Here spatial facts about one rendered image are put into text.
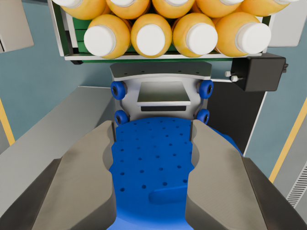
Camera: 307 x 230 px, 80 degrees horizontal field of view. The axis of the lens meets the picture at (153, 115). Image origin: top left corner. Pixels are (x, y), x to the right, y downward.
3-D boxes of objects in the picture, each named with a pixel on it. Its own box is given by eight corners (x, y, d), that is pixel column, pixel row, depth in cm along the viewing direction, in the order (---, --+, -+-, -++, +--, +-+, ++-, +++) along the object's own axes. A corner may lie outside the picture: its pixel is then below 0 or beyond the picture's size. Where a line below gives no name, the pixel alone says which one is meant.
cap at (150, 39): (144, 58, 28) (143, 60, 26) (132, 32, 26) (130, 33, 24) (168, 47, 27) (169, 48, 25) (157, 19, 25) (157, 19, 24)
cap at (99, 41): (119, 49, 27) (116, 51, 26) (95, 58, 28) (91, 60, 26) (107, 21, 25) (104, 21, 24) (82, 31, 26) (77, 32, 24)
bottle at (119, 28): (140, 43, 44) (132, 56, 27) (113, 53, 45) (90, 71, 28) (129, 10, 41) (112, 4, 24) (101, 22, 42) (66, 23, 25)
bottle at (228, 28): (215, 53, 45) (250, 72, 28) (192, 36, 43) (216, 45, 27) (236, 26, 42) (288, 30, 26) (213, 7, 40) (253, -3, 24)
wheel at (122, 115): (122, 131, 45) (129, 128, 46) (120, 115, 43) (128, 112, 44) (113, 124, 48) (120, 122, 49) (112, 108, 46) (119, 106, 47)
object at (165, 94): (141, 91, 46) (137, 113, 35) (140, 81, 45) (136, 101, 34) (181, 90, 46) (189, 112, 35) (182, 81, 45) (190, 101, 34)
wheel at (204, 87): (197, 100, 42) (205, 102, 41) (199, 81, 40) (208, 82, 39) (205, 94, 45) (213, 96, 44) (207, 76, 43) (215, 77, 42)
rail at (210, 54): (71, 57, 41) (65, 60, 38) (70, 54, 40) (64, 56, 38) (254, 54, 40) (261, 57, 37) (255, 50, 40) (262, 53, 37)
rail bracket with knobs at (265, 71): (219, 78, 48) (234, 92, 39) (223, 49, 44) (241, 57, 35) (257, 78, 48) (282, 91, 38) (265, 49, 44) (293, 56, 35)
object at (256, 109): (171, 206, 206) (172, 218, 192) (191, 72, 137) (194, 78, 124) (217, 207, 207) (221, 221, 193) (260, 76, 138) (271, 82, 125)
